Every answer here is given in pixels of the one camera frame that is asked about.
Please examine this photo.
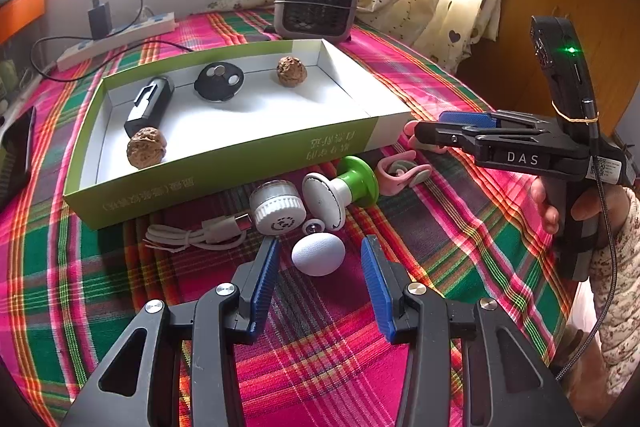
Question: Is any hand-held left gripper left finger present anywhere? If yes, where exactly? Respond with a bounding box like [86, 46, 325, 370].
[60, 236, 282, 427]

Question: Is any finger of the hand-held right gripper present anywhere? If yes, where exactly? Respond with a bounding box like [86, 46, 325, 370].
[411, 119, 551, 154]
[439, 109, 553, 134]

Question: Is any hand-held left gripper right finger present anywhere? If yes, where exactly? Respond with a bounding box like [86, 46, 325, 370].
[360, 234, 583, 427]

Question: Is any pink clip with green pads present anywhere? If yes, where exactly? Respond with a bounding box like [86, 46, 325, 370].
[404, 121, 448, 155]
[376, 153, 432, 196]

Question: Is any white egg-shaped gadget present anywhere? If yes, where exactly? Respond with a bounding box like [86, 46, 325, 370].
[291, 233, 346, 277]

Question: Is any white charging cable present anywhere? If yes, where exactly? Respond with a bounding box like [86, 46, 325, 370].
[145, 213, 251, 253]

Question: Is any white ribbed round jar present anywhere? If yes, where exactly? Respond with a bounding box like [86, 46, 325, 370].
[249, 179, 305, 237]

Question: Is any green white handheld massager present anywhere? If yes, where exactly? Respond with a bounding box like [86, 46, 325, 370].
[301, 155, 379, 232]

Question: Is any green white cardboard box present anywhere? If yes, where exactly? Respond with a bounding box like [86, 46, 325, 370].
[62, 38, 426, 232]

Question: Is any brown walnut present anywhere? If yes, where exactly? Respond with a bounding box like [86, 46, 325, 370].
[126, 127, 167, 168]
[276, 55, 308, 86]

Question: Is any black white round gadget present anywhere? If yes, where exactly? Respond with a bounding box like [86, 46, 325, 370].
[193, 63, 246, 102]

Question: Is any black bike light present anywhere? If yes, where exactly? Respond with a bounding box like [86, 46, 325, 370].
[123, 77, 174, 138]

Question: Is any person's right forearm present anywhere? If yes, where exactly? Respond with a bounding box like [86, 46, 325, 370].
[587, 194, 640, 408]

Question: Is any person's right hand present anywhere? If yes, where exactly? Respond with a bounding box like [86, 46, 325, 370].
[530, 176, 628, 238]

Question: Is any plaid blanket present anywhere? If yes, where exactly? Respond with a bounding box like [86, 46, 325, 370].
[0, 7, 601, 427]

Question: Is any black smartphone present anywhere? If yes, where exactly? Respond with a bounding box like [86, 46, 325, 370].
[0, 106, 38, 210]

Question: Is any white power strip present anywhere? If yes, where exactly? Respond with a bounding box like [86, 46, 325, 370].
[56, 11, 177, 72]

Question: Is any black charger adapter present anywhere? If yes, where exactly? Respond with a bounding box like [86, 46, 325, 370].
[87, 4, 112, 40]

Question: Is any orange shelf tray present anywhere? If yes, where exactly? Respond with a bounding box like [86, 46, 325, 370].
[0, 0, 47, 45]

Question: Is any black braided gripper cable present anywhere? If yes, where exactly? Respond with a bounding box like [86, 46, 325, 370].
[554, 97, 619, 383]

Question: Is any black charger cable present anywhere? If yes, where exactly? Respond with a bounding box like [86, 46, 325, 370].
[30, 0, 144, 82]

